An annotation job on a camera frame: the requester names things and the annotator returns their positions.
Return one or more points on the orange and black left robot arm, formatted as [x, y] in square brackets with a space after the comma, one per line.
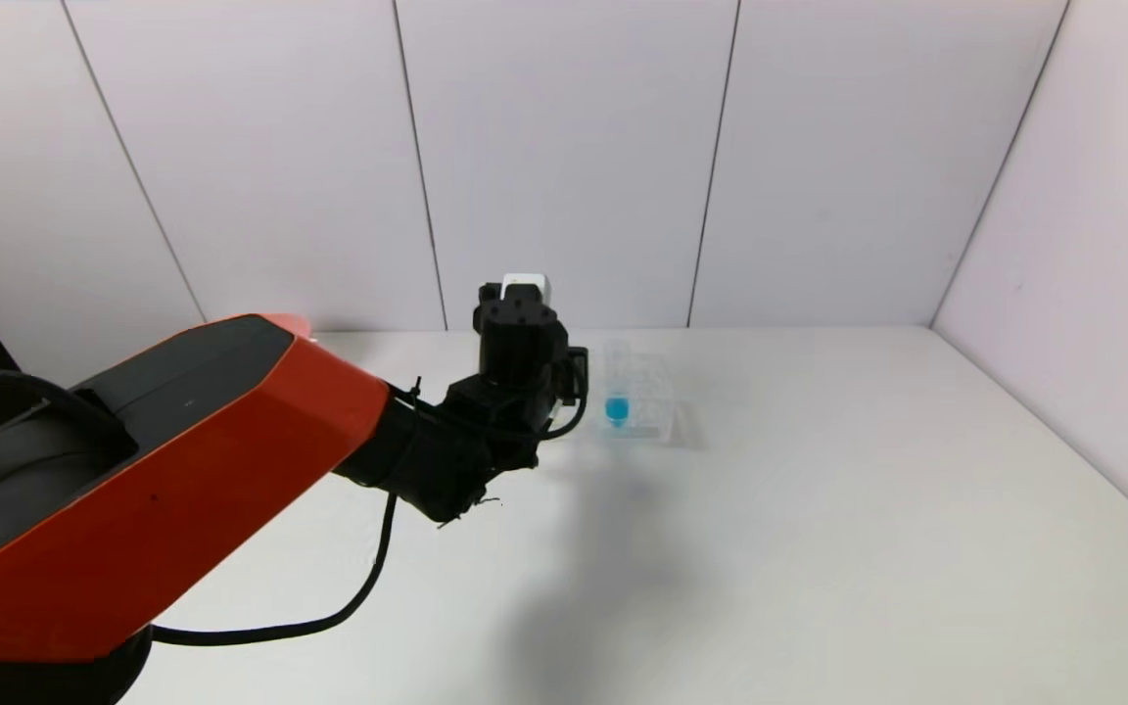
[182, 470]

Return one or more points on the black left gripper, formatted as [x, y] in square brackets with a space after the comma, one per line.
[523, 338]

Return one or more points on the clear acrylic test tube rack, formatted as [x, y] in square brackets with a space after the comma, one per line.
[652, 397]

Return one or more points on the test tube with blue pigment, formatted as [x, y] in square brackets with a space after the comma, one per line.
[617, 408]

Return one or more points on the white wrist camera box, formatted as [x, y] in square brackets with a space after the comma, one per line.
[528, 285]

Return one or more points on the pink plastic bowl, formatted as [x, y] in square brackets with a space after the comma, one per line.
[292, 321]

